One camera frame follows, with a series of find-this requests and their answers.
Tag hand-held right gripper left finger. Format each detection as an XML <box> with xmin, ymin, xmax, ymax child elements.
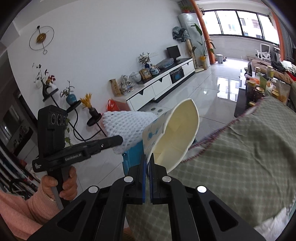
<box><xmin>26</xmin><ymin>160</ymin><xmax>147</xmax><ymax>241</ymax></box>

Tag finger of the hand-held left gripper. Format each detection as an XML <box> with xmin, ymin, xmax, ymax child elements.
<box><xmin>87</xmin><ymin>136</ymin><xmax>124</xmax><ymax>154</ymax></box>

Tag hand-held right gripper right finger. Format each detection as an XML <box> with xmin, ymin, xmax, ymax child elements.
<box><xmin>149</xmin><ymin>154</ymin><xmax>266</xmax><ymax>241</ymax></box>

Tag white foam fruit net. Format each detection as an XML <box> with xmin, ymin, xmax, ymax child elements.
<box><xmin>102</xmin><ymin>111</ymin><xmax>160</xmax><ymax>155</ymax></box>

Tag blue plastic bin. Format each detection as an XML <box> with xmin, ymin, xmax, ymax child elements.
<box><xmin>122</xmin><ymin>138</ymin><xmax>197</xmax><ymax>177</ymax></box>

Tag crushed white paper cup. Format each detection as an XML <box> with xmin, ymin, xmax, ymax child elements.
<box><xmin>142</xmin><ymin>98</ymin><xmax>200</xmax><ymax>174</ymax></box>

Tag person's left forearm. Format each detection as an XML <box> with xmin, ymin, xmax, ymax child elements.
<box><xmin>0</xmin><ymin>185</ymin><xmax>63</xmax><ymax>240</ymax></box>

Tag person's left hand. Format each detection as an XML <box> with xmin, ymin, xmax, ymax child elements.
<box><xmin>41</xmin><ymin>166</ymin><xmax>78</xmax><ymax>202</ymax></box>

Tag black metal plant stand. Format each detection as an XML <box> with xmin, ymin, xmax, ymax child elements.
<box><xmin>42</xmin><ymin>86</ymin><xmax>108</xmax><ymax>142</ymax></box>

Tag orange plastic bag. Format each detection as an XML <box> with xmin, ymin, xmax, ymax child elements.
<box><xmin>106</xmin><ymin>99</ymin><xmax>119</xmax><ymax>113</ymax></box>

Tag black vase yellow flowers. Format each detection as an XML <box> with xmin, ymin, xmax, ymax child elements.
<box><xmin>80</xmin><ymin>93</ymin><xmax>96</xmax><ymax>116</ymax></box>

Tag teal vase with plant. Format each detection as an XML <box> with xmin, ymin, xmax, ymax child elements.
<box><xmin>60</xmin><ymin>81</ymin><xmax>77</xmax><ymax>105</ymax></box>

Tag black vase with flowers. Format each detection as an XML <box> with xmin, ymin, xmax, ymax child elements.
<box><xmin>32</xmin><ymin>62</ymin><xmax>57</xmax><ymax>95</ymax></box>

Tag yellow patterned box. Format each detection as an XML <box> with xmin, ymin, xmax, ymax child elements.
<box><xmin>109</xmin><ymin>79</ymin><xmax>122</xmax><ymax>97</ymax></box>

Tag glass ornament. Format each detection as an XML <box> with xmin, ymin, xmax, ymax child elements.
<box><xmin>119</xmin><ymin>75</ymin><xmax>134</xmax><ymax>95</ymax></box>

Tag white TV stand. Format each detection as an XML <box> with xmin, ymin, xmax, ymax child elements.
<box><xmin>126</xmin><ymin>58</ymin><xmax>195</xmax><ymax>112</ymax></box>

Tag small plant in vase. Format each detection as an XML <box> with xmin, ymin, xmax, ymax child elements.
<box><xmin>138</xmin><ymin>52</ymin><xmax>152</xmax><ymax>70</ymax></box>

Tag blue flat cushion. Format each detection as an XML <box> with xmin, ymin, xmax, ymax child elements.
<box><xmin>155</xmin><ymin>58</ymin><xmax>174</xmax><ymax>69</ymax></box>

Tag black monitor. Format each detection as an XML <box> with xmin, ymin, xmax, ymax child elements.
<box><xmin>166</xmin><ymin>45</ymin><xmax>181</xmax><ymax>62</ymax></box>

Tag wooden stand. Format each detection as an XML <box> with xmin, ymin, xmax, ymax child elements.
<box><xmin>186</xmin><ymin>39</ymin><xmax>197</xmax><ymax>70</ymax></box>

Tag black coffee table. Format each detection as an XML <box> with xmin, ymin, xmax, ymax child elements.
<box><xmin>233</xmin><ymin>67</ymin><xmax>292</xmax><ymax>118</ymax></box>

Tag blue patterned cloth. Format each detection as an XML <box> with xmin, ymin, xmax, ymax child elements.
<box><xmin>172</xmin><ymin>26</ymin><xmax>190</xmax><ymax>43</ymax></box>

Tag large leaf potted plant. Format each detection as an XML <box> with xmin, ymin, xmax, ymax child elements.
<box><xmin>194</xmin><ymin>23</ymin><xmax>216</xmax><ymax>70</ymax></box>

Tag white standing air conditioner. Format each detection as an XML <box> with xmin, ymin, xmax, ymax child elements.
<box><xmin>178</xmin><ymin>13</ymin><xmax>204</xmax><ymax>63</ymax></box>

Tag orange curtain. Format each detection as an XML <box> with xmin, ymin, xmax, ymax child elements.
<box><xmin>190</xmin><ymin>0</ymin><xmax>215</xmax><ymax>65</ymax></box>
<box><xmin>269</xmin><ymin>11</ymin><xmax>286</xmax><ymax>61</ymax></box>

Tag small potted plant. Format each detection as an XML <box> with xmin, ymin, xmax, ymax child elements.
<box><xmin>179</xmin><ymin>0</ymin><xmax>195</xmax><ymax>13</ymax></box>

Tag white office chair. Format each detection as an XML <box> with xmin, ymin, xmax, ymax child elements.
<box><xmin>255</xmin><ymin>44</ymin><xmax>271</xmax><ymax>61</ymax></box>

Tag black clothes pile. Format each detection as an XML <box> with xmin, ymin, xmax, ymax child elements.
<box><xmin>270</xmin><ymin>61</ymin><xmax>287</xmax><ymax>72</ymax></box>

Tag black-framed window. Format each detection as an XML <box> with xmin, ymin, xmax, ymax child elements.
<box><xmin>201</xmin><ymin>9</ymin><xmax>280</xmax><ymax>44</ymax></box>

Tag grey curtain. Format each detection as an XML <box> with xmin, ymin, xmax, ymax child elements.
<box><xmin>275</xmin><ymin>16</ymin><xmax>296</xmax><ymax>63</ymax></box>

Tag picture frame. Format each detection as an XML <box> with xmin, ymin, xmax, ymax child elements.
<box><xmin>139</xmin><ymin>68</ymin><xmax>152</xmax><ymax>80</ymax></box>

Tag round wire wall clock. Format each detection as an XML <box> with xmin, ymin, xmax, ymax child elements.
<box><xmin>29</xmin><ymin>25</ymin><xmax>55</xmax><ymax>55</ymax></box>

